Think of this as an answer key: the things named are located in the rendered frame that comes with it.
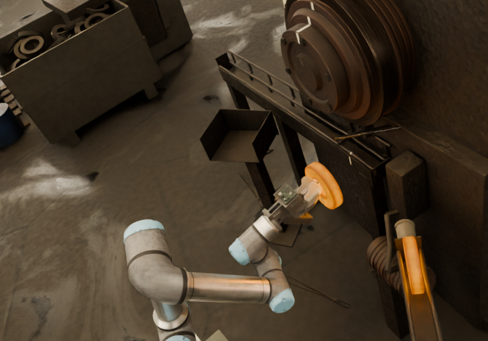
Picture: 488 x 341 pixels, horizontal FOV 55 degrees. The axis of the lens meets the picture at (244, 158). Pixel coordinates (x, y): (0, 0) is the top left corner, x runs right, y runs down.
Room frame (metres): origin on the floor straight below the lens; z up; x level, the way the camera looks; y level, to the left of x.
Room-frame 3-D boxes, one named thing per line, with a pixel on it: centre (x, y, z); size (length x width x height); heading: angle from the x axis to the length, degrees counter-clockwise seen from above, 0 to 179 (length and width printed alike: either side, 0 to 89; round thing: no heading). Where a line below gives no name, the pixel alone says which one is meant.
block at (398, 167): (1.00, -0.46, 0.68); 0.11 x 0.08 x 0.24; 104
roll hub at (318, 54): (1.20, -0.29, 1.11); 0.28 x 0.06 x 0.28; 14
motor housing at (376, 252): (0.87, -0.34, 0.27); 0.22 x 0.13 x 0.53; 14
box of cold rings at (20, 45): (3.72, 0.95, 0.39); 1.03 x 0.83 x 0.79; 108
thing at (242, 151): (1.65, -0.02, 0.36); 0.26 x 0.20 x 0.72; 49
